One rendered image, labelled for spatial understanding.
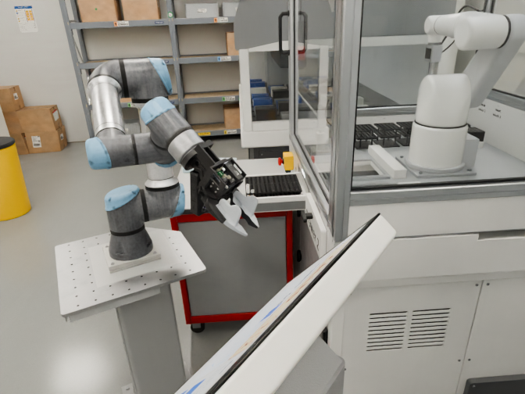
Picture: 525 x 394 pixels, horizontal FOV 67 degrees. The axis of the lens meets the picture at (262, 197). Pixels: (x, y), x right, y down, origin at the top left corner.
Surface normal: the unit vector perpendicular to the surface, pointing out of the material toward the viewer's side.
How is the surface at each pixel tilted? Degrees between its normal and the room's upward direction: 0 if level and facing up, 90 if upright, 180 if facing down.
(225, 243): 90
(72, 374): 0
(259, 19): 90
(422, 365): 90
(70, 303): 0
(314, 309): 40
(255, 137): 90
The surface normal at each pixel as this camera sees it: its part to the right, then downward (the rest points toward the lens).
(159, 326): 0.47, 0.36
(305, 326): 0.49, -0.56
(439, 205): 0.06, 0.41
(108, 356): -0.04, -0.91
